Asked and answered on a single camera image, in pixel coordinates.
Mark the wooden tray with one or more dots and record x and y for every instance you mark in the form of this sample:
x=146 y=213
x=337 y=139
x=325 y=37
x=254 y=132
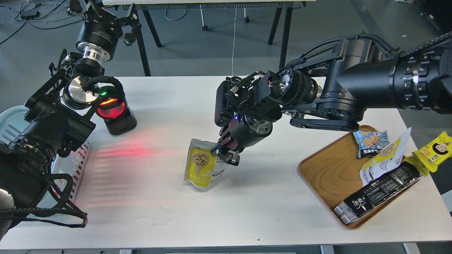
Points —
x=333 y=174

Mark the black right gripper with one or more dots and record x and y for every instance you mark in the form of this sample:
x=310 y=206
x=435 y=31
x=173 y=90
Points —
x=245 y=111

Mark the black barcode scanner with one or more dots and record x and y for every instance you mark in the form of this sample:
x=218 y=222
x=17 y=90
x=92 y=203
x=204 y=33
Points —
x=115 y=111

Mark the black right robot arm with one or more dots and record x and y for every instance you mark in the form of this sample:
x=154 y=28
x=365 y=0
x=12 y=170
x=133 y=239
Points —
x=330 y=87

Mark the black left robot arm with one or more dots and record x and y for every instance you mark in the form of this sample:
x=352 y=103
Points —
x=59 y=116

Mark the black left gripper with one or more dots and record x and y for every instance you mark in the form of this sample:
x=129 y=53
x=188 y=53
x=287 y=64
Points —
x=96 y=28

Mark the blue snack packet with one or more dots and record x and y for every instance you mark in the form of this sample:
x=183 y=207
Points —
x=370 y=143

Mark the black long snack package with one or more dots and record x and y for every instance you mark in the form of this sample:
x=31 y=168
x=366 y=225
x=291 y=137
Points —
x=369 y=197

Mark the yellow cartoon snack packet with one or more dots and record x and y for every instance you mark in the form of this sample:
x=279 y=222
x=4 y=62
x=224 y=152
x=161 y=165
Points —
x=428 y=158

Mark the light blue plastic basket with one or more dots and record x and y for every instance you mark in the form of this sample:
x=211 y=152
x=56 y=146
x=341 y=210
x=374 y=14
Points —
x=13 y=131

